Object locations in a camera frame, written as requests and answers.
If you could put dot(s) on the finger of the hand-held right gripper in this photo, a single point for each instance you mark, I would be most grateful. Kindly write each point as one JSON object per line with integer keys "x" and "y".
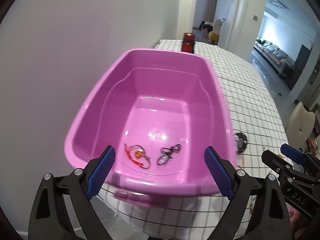
{"x": 273, "y": 160}
{"x": 291, "y": 152}

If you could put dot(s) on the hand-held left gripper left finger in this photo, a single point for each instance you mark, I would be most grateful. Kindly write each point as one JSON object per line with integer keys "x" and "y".
{"x": 101, "y": 172}

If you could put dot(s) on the cream chair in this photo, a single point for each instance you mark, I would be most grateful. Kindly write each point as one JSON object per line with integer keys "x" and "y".
{"x": 301, "y": 122}

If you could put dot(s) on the pink plastic basin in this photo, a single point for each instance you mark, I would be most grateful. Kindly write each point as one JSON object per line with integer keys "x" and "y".
{"x": 155, "y": 92}

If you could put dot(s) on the white door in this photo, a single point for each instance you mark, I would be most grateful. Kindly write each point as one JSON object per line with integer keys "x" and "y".
{"x": 237, "y": 17}

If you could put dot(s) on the grey sofa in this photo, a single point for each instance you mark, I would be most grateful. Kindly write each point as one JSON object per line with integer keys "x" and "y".
{"x": 272, "y": 52}

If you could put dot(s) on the yellow white plush toy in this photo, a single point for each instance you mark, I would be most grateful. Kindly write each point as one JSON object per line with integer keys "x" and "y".
{"x": 215, "y": 31}

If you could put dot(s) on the dark cabinet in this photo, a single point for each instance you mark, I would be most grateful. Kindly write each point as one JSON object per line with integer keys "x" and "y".
{"x": 303, "y": 65}

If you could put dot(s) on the white checked tablecloth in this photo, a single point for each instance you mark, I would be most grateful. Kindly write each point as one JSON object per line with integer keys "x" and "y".
{"x": 250, "y": 92}

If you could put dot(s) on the red water bottle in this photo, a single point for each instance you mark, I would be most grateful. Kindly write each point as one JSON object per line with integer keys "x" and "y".
{"x": 188, "y": 43}

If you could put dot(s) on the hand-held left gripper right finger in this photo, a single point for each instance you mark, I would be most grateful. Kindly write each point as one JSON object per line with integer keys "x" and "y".
{"x": 218, "y": 172}

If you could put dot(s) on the dark clothing pile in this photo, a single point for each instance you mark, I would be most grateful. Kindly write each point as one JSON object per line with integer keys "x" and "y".
{"x": 206, "y": 25}

